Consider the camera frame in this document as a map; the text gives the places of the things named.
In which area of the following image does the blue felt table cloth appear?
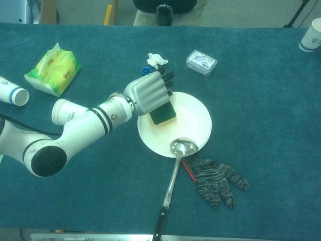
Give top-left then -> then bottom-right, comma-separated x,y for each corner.
0,22 -> 321,235

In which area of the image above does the brown cardboard box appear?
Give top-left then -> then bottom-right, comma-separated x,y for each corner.
39,0 -> 61,25

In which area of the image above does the clear plastic box purple label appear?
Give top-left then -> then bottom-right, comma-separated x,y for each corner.
186,49 -> 218,77

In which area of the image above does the white round plate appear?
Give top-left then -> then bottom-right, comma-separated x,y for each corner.
137,91 -> 213,158

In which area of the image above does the yellow-green tissue pack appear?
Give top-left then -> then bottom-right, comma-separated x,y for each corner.
24,42 -> 82,97

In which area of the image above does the white paper cup blue band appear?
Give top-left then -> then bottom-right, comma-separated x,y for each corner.
298,18 -> 321,53
0,76 -> 31,107
51,98 -> 90,126

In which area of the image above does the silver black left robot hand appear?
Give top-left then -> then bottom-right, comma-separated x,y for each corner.
123,65 -> 176,116

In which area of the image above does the grey metal cabinet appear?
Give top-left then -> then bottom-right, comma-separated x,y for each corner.
19,0 -> 38,24

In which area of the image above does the crumpled white tissue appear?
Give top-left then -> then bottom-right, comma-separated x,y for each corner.
146,52 -> 169,69

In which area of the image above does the steel ladle black handle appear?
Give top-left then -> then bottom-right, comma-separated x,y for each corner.
152,137 -> 199,241

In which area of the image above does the aluminium frame rail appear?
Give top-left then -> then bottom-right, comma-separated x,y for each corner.
30,232 -> 276,241

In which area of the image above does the black tripod leg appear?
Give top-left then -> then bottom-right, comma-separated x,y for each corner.
283,0 -> 310,28

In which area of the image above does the green yellow sponge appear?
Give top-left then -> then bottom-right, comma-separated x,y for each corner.
148,99 -> 177,126

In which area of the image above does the grey striped knit glove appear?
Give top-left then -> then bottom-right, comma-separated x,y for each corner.
182,158 -> 250,209

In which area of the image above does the yellow bar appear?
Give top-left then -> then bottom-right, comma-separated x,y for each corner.
103,4 -> 113,26

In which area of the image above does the wooden post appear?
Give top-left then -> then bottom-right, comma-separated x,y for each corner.
112,0 -> 119,26

